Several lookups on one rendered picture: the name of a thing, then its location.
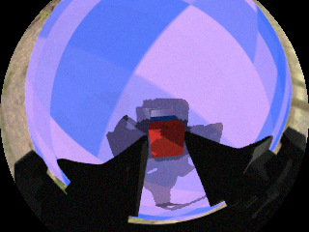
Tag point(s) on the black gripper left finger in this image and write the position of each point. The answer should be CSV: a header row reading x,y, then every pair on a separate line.
x,y
121,178

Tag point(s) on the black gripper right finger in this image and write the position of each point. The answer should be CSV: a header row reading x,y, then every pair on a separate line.
x,y
220,167

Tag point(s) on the blue block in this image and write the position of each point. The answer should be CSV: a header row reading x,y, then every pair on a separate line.
x,y
163,118

